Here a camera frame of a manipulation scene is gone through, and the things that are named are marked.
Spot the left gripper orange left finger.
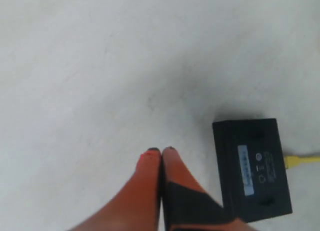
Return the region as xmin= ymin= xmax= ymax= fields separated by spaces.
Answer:
xmin=72 ymin=147 xmax=161 ymax=231

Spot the black rectangular adapter box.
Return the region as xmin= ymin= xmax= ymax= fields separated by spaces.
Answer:
xmin=212 ymin=118 xmax=293 ymax=223

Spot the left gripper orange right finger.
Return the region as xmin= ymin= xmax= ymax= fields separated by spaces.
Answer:
xmin=162 ymin=146 xmax=250 ymax=231

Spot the yellow ethernet cable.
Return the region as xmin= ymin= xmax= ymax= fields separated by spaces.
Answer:
xmin=284 ymin=155 xmax=320 ymax=170

